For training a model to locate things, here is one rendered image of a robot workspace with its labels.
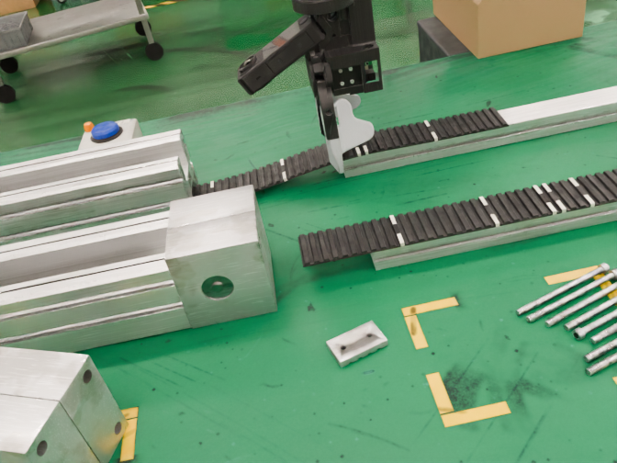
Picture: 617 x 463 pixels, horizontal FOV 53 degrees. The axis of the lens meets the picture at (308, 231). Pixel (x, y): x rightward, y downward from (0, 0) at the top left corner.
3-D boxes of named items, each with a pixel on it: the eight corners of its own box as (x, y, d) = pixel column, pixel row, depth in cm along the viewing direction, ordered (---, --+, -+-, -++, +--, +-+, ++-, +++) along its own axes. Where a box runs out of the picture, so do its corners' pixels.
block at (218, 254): (269, 239, 73) (252, 172, 67) (277, 311, 63) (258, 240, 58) (195, 254, 73) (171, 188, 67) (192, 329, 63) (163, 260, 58)
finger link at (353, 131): (382, 169, 75) (369, 93, 72) (334, 179, 75) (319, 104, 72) (377, 164, 78) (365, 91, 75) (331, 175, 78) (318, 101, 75)
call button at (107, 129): (123, 129, 91) (118, 117, 90) (120, 141, 88) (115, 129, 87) (96, 134, 91) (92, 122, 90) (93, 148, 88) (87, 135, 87)
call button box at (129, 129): (149, 151, 96) (136, 115, 92) (143, 184, 88) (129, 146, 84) (99, 162, 96) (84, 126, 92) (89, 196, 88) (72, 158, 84)
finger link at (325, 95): (341, 140, 72) (327, 63, 69) (328, 142, 72) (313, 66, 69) (336, 134, 76) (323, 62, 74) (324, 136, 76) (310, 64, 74)
